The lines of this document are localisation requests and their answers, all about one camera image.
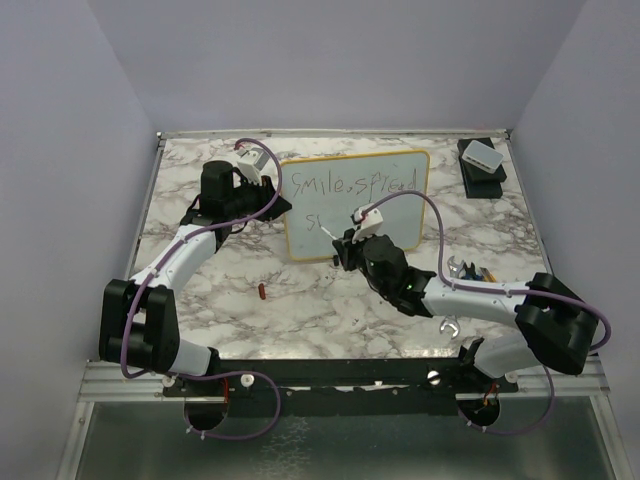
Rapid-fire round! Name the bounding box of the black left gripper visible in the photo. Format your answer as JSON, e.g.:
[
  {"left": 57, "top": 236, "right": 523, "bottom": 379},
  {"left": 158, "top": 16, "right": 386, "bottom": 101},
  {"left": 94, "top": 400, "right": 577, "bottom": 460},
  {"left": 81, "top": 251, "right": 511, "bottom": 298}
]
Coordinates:
[{"left": 226, "top": 172, "right": 292, "bottom": 222}]

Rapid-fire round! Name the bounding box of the yellow framed whiteboard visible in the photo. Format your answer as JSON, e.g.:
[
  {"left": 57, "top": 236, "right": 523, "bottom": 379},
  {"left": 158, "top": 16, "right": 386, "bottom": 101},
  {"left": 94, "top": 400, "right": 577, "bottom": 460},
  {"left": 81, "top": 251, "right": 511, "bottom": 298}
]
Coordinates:
[{"left": 281, "top": 150, "right": 430, "bottom": 261}]

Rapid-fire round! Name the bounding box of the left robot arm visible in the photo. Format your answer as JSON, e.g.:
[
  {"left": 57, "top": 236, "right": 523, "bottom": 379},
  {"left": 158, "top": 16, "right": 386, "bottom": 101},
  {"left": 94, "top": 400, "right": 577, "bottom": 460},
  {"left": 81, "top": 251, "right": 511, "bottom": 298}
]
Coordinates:
[{"left": 98, "top": 160, "right": 292, "bottom": 395}]

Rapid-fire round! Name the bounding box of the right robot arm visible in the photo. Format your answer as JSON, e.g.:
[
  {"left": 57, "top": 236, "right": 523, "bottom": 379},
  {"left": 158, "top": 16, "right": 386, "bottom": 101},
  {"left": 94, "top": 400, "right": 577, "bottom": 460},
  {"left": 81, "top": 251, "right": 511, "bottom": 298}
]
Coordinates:
[{"left": 332, "top": 229, "right": 598, "bottom": 391}]

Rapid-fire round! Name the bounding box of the silver open-end wrench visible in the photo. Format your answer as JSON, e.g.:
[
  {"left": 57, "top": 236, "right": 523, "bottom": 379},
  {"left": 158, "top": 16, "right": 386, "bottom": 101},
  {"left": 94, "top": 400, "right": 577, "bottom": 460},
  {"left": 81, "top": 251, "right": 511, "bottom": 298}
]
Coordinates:
[{"left": 439, "top": 316, "right": 460, "bottom": 339}]

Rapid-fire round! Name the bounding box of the lower black box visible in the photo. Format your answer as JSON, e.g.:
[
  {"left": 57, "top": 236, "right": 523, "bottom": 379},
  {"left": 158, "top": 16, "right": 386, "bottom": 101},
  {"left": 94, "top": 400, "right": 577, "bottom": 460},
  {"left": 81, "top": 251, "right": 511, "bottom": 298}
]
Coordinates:
[{"left": 463, "top": 170, "right": 506, "bottom": 199}]

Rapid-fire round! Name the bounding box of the black box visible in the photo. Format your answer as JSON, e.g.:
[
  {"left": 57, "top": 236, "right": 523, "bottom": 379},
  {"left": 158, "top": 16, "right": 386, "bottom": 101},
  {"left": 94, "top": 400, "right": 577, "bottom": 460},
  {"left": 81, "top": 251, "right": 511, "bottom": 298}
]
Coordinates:
[
  {"left": 463, "top": 170, "right": 506, "bottom": 199},
  {"left": 457, "top": 137, "right": 507, "bottom": 183}
]

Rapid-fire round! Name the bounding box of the upper black box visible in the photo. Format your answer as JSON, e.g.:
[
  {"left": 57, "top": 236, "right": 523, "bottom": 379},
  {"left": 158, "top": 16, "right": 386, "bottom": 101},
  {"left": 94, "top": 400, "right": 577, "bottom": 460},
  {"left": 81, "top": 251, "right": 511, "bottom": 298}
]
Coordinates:
[{"left": 457, "top": 137, "right": 507, "bottom": 183}]

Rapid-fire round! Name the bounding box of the yellow utility knife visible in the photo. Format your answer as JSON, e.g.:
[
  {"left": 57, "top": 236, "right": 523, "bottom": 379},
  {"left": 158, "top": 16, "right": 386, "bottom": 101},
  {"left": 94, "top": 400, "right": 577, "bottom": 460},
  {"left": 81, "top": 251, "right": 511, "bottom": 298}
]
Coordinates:
[{"left": 480, "top": 267, "right": 497, "bottom": 283}]

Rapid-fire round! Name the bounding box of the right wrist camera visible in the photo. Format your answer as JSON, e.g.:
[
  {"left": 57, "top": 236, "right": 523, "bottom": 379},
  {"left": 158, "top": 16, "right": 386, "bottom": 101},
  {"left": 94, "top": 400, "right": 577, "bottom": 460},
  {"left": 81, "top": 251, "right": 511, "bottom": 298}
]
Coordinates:
[{"left": 351, "top": 205, "right": 383, "bottom": 244}]

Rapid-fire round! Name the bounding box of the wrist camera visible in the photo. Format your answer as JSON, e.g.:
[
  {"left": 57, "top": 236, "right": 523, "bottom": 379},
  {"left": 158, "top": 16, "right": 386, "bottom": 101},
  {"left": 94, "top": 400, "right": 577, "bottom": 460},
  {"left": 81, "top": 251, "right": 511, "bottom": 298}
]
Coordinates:
[
  {"left": 351, "top": 205, "right": 383, "bottom": 244},
  {"left": 237, "top": 147, "right": 269, "bottom": 185}
]

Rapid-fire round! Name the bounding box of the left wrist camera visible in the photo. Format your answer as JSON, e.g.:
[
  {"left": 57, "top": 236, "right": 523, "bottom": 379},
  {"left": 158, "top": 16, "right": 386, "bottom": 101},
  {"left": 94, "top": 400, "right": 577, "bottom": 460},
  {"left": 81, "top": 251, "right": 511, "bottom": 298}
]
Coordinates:
[{"left": 237, "top": 147, "right": 269, "bottom": 185}]

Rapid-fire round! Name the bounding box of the blue handled tool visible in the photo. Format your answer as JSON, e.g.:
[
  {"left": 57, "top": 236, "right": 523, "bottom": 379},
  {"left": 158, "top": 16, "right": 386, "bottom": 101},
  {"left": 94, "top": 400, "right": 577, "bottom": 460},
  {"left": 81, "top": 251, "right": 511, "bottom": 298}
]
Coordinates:
[{"left": 458, "top": 262, "right": 484, "bottom": 281}]

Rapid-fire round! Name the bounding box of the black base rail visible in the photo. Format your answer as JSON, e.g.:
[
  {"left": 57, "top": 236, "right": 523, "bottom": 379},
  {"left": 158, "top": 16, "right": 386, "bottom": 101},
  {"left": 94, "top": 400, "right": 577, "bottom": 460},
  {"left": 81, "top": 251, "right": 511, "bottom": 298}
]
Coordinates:
[{"left": 163, "top": 342, "right": 518, "bottom": 418}]

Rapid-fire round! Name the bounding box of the white network switch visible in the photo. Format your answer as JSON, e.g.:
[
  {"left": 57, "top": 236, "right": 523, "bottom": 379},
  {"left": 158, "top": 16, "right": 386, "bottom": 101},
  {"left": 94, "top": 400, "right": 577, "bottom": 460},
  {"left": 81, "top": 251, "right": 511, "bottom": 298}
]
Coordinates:
[{"left": 461, "top": 140, "right": 504, "bottom": 174}]

